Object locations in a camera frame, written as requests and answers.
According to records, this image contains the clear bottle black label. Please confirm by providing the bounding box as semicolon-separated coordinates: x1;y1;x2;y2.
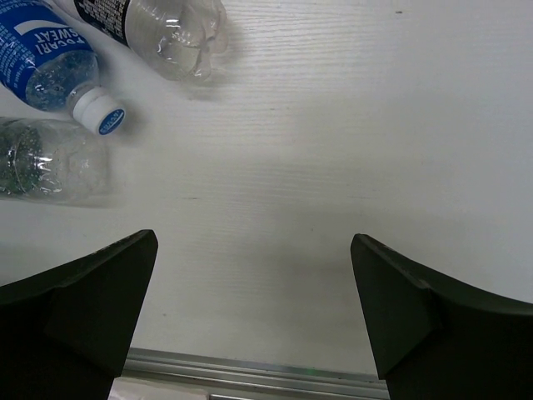
61;1;227;81

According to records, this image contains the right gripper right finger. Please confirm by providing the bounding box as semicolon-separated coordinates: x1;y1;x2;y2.
351;234;532;399

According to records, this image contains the clear bottle green label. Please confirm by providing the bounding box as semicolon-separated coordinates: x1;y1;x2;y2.
1;117;110;204

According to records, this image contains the clear bottle blue label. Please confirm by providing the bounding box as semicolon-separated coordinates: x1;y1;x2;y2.
1;0;126;136

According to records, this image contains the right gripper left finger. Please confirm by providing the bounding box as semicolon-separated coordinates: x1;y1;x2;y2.
1;229;158;399

